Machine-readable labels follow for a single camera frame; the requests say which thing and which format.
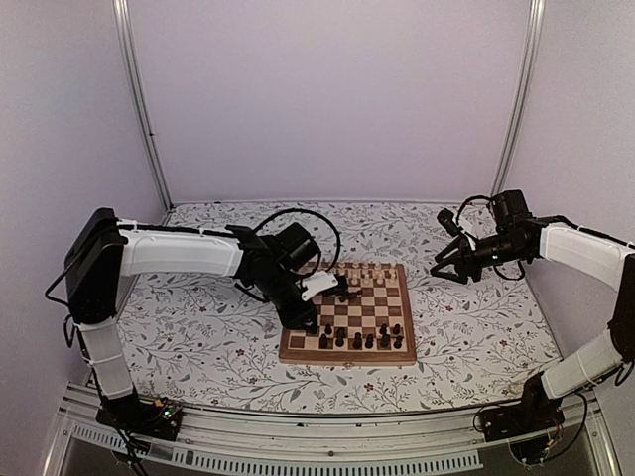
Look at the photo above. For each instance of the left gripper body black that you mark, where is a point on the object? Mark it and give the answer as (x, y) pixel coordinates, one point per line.
(275, 289)

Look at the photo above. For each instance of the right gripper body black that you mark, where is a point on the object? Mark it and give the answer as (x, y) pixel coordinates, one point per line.
(475, 270)

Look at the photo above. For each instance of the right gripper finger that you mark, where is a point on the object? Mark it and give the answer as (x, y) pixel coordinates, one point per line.
(450, 270)
(455, 245)

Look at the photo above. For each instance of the wooden chess board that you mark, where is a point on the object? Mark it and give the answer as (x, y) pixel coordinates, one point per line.
(364, 314)

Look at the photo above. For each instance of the dark piece placed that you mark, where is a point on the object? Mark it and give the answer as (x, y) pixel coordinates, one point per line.
(340, 336)

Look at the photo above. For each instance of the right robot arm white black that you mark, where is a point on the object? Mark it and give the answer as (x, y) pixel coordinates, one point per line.
(589, 299)

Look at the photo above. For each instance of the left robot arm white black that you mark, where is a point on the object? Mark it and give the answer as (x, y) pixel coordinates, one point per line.
(108, 249)

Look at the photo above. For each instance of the pile of dark pieces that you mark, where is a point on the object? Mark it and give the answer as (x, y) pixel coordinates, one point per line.
(349, 295)

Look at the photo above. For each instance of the row of white pieces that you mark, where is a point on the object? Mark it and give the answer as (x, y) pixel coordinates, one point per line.
(369, 275)

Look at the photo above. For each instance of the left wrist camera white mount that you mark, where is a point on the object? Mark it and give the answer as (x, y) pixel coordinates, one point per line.
(322, 282)

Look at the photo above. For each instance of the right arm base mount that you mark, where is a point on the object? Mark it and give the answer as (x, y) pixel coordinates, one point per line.
(535, 412)

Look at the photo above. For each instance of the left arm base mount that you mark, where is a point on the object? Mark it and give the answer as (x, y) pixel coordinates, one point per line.
(161, 418)

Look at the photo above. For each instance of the front aluminium rail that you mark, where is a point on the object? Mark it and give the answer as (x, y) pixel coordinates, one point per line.
(220, 441)

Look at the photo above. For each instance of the right aluminium frame post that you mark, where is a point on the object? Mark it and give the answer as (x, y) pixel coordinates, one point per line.
(527, 67)

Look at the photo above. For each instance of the aluminium frame post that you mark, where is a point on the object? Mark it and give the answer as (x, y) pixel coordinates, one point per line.
(125, 33)
(527, 67)

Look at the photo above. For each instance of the left aluminium frame post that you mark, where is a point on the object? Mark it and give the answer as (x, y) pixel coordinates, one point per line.
(125, 33)

